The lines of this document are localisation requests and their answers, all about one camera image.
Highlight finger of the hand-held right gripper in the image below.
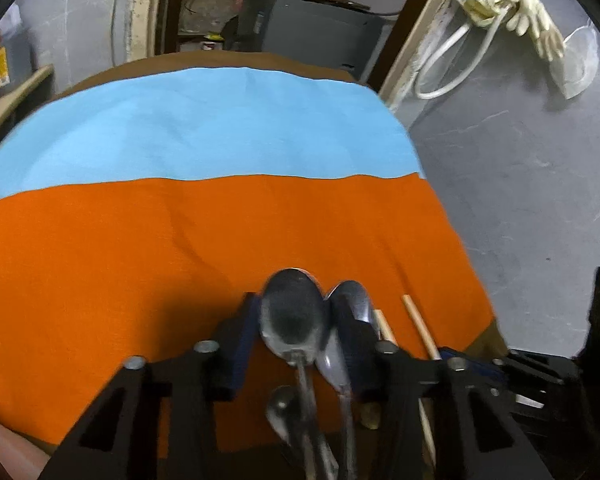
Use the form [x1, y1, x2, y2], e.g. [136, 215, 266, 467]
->
[480, 375, 550, 413]
[439, 345, 565, 386]

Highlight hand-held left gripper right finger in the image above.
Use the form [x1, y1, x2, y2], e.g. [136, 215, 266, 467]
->
[327, 295, 553, 480]

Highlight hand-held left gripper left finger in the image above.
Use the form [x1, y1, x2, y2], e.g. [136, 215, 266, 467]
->
[37, 291, 261, 480]

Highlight large steel spoon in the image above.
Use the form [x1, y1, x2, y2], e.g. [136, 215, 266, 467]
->
[315, 280, 377, 480]
[259, 267, 338, 480]

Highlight wooden chopstick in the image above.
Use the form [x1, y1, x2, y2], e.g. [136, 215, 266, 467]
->
[373, 309, 437, 467]
[402, 294, 441, 361]

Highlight small steel spoon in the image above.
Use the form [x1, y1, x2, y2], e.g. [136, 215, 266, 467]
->
[265, 385, 301, 448]

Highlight blue orange brown striped cloth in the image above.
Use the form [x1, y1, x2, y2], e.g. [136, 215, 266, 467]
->
[0, 50, 505, 461]

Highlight clear plastic bag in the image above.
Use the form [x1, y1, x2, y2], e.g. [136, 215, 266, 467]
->
[547, 25, 600, 100]

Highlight cream rubber gloves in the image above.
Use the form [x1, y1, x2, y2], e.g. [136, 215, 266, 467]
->
[457, 0, 565, 61]

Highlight grey cabinet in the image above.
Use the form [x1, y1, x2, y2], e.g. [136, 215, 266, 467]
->
[237, 0, 395, 83]

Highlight wooden shelf unit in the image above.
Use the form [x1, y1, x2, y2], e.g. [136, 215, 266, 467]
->
[152, 0, 251, 53]

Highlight beige kitchen counter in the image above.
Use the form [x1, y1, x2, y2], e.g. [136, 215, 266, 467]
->
[0, 65, 56, 156]

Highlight white hose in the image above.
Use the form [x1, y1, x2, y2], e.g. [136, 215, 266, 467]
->
[414, 10, 510, 101]

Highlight cream door frame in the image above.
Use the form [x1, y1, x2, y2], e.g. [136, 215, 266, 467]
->
[127, 0, 463, 111]

